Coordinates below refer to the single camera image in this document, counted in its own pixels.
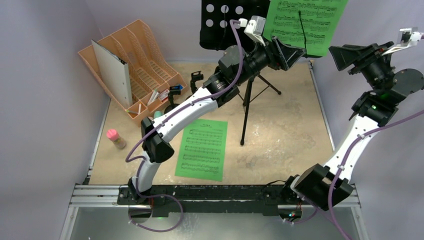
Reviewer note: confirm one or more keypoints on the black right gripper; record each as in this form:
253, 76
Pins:
359, 54

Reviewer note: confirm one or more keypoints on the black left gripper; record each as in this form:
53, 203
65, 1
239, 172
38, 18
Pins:
282, 54

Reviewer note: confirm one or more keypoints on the green sheet music paper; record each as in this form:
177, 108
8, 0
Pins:
308, 24
202, 151

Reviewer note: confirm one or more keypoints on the black tripod music stand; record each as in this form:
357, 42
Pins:
235, 27

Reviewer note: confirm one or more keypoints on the black mic stand with green mic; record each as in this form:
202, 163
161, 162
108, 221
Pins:
195, 77

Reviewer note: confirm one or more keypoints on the black mic stand for pink mic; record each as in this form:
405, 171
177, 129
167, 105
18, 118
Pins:
173, 91

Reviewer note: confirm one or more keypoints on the mint green toy microphone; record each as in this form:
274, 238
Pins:
157, 114

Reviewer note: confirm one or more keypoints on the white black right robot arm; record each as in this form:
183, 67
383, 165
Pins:
327, 185

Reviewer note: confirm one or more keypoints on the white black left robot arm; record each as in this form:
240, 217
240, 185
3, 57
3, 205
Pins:
185, 109

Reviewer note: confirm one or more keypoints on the blue small box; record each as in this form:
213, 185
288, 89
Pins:
179, 86

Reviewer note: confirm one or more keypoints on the red white staples box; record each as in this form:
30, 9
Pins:
163, 96

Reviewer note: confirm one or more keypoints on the orange plastic file organizer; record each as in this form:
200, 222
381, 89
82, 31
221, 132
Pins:
148, 70

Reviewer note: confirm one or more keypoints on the green capped marker middle slot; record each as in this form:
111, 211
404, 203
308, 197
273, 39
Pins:
150, 96

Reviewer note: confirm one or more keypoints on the grey binder folder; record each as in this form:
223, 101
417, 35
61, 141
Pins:
115, 74

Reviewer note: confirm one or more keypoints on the pink capped bottle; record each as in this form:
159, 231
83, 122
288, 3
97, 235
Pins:
116, 139

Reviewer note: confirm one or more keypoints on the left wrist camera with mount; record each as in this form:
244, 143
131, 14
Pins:
254, 28

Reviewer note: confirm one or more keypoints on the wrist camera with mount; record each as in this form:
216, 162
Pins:
407, 38
254, 28

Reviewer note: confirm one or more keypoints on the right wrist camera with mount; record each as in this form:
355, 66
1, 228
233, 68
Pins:
407, 38

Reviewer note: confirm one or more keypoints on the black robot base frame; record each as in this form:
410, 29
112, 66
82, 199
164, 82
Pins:
274, 199

